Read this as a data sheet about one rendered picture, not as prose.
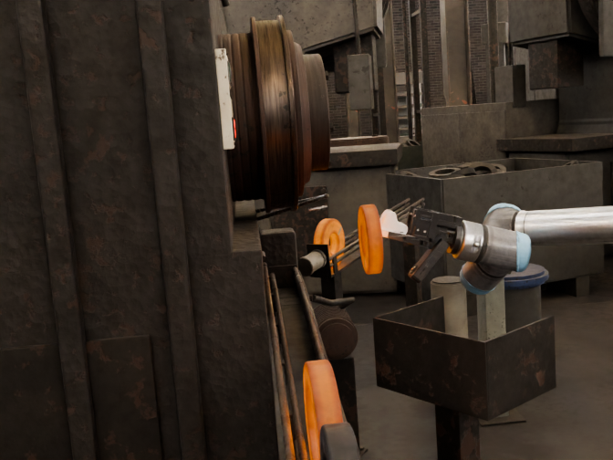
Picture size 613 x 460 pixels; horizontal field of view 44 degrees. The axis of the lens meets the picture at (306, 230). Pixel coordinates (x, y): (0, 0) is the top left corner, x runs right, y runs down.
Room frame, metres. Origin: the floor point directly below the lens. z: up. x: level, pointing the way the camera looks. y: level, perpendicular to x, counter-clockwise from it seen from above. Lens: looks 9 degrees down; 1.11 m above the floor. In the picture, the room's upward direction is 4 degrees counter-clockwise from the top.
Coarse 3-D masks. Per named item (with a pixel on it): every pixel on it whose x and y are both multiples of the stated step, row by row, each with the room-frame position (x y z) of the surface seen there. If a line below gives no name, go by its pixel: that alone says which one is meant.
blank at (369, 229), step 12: (372, 204) 1.69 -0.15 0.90; (360, 216) 1.71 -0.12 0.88; (372, 216) 1.65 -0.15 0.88; (360, 228) 1.72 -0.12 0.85; (372, 228) 1.63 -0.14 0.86; (360, 240) 1.74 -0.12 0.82; (372, 240) 1.62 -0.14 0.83; (360, 252) 1.75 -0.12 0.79; (372, 252) 1.62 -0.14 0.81; (372, 264) 1.63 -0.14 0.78
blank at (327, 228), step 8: (320, 224) 2.35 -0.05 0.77; (328, 224) 2.35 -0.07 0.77; (336, 224) 2.39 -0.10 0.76; (320, 232) 2.32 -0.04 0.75; (328, 232) 2.35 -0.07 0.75; (336, 232) 2.39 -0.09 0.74; (320, 240) 2.31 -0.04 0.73; (328, 240) 2.34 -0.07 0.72; (336, 240) 2.40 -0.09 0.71; (344, 240) 2.43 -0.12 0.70; (328, 248) 2.34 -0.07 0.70; (336, 248) 2.40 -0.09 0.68
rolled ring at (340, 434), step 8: (328, 424) 0.82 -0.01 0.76; (336, 424) 0.81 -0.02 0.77; (344, 424) 0.81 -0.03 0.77; (320, 432) 0.84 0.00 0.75; (328, 432) 0.79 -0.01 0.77; (336, 432) 0.79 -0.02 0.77; (344, 432) 0.79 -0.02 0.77; (352, 432) 0.79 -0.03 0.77; (320, 440) 0.85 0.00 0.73; (328, 440) 0.78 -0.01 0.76; (336, 440) 0.77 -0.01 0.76; (344, 440) 0.77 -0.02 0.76; (352, 440) 0.77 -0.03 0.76; (320, 448) 0.86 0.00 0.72; (328, 448) 0.76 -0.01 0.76; (336, 448) 0.76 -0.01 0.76; (344, 448) 0.76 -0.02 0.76; (352, 448) 0.76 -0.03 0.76; (320, 456) 0.87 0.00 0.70; (328, 456) 0.76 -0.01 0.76; (336, 456) 0.75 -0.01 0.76; (344, 456) 0.75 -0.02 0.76; (352, 456) 0.75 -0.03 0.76
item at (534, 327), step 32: (384, 320) 1.39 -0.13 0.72; (416, 320) 1.49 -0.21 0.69; (544, 320) 1.32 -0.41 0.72; (384, 352) 1.40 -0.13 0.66; (416, 352) 1.33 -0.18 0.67; (448, 352) 1.27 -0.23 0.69; (480, 352) 1.22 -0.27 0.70; (512, 352) 1.26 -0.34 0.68; (544, 352) 1.32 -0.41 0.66; (384, 384) 1.40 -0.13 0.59; (416, 384) 1.34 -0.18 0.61; (448, 384) 1.28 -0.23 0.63; (480, 384) 1.22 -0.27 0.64; (512, 384) 1.26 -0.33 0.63; (544, 384) 1.32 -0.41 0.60; (448, 416) 1.38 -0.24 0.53; (480, 416) 1.22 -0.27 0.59; (448, 448) 1.38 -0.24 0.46
